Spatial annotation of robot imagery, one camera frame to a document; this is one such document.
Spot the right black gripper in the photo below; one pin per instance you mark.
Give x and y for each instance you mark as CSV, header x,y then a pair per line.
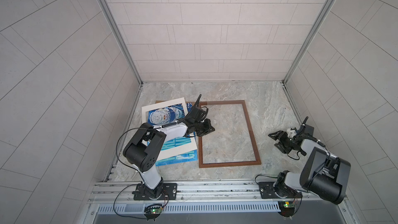
x,y
282,135

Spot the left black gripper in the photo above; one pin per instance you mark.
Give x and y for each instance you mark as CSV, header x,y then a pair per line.
x,y
207,126

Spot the brown wooden picture frame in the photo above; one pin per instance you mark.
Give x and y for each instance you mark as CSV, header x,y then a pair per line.
x,y
233,142

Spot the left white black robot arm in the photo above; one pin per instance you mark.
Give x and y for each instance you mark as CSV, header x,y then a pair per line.
x,y
144,148

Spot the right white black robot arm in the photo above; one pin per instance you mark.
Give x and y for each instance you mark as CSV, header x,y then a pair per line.
x,y
324,174

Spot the blue poster photo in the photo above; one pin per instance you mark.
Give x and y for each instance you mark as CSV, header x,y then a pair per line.
x,y
174,151

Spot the brown cardboard backing board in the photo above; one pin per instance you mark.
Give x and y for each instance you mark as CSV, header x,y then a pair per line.
x,y
190,102

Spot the right controller circuit board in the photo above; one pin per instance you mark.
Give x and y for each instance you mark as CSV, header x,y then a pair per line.
x,y
287,209

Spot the controller circuit board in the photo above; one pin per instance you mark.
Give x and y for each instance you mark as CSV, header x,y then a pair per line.
x,y
287,209
153,209

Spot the left controller circuit board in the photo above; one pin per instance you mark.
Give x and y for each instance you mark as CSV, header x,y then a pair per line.
x,y
153,209

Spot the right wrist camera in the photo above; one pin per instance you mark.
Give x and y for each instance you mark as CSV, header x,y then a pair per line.
x,y
291,132

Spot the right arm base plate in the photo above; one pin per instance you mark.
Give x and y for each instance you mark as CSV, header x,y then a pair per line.
x,y
267,189

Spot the aluminium mounting rail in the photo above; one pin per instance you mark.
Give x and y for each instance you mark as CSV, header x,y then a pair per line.
x,y
237,190

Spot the left corner aluminium post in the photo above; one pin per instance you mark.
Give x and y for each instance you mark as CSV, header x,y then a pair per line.
x,y
118,37

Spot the corner aluminium post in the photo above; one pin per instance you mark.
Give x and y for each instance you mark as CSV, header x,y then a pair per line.
x,y
327,6
118,37

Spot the right corner aluminium post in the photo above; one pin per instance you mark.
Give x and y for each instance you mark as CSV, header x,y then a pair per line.
x,y
327,6

